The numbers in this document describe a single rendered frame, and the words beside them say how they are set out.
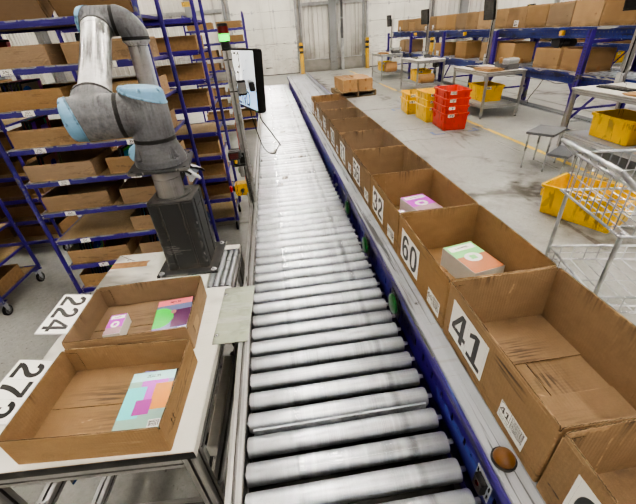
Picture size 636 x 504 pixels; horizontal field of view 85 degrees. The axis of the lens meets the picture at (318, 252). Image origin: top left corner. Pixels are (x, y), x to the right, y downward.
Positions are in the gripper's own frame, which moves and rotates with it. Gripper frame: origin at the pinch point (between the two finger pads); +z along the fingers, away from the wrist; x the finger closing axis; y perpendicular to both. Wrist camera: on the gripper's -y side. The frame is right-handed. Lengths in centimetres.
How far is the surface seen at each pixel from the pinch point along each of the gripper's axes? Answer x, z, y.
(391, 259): 98, 73, -42
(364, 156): 15, 76, -51
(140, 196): -19, -32, 40
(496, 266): 117, 92, -62
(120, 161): -21, -47, 23
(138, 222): -18, -29, 60
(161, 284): 90, 2, 7
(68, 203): -17, -71, 62
